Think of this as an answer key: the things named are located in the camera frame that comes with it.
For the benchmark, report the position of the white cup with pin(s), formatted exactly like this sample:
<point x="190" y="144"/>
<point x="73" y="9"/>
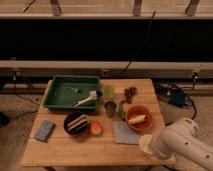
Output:
<point x="145" y="144"/>

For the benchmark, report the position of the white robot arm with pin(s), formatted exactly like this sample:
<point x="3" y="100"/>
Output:
<point x="180" y="138"/>

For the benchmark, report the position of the green plastic tray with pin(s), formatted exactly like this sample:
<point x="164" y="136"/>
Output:
<point x="62" y="99"/>

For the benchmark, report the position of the light green cup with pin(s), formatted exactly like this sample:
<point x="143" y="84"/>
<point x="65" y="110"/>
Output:
<point x="108" y="92"/>

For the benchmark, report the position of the white dish brush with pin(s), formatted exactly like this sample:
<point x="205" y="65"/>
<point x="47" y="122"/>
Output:
<point x="93" y="95"/>

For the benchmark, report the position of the grey metal cup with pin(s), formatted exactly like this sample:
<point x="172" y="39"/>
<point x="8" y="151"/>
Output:
<point x="110" y="108"/>

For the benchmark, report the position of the dark grape bunch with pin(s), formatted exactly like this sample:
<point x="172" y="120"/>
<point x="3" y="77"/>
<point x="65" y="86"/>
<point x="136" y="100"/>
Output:
<point x="129" y="93"/>

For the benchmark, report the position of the green pepper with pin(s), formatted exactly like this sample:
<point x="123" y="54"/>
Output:
<point x="121" y="110"/>

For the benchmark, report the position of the small metal fork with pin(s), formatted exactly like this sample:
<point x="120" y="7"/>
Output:
<point x="71" y="88"/>

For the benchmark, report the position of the wooden table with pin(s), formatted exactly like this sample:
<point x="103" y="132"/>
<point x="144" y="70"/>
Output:
<point x="63" y="150"/>

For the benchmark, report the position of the layered cake slice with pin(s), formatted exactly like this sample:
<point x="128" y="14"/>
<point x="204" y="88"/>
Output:
<point x="78" y="123"/>

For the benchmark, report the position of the black bowl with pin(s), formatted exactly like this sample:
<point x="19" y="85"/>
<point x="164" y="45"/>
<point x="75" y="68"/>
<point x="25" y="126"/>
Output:
<point x="69" y="119"/>

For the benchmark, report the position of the orange round fruit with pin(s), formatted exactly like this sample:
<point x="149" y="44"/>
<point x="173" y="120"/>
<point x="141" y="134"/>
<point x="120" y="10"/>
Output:
<point x="96" y="128"/>

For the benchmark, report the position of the orange bowl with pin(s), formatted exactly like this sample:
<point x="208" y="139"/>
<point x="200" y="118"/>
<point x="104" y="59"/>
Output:
<point x="139" y="110"/>

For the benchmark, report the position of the yellow corn cob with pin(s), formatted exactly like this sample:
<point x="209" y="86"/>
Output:
<point x="137" y="119"/>

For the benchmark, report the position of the grey cloth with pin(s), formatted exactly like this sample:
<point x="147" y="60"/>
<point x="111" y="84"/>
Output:
<point x="123" y="134"/>

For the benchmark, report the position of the blue power box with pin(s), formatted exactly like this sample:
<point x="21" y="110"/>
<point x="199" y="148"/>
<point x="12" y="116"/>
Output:
<point x="177" y="97"/>

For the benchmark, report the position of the blue sponge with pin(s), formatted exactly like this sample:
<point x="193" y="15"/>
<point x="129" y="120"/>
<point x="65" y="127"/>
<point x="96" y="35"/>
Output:
<point x="44" y="131"/>

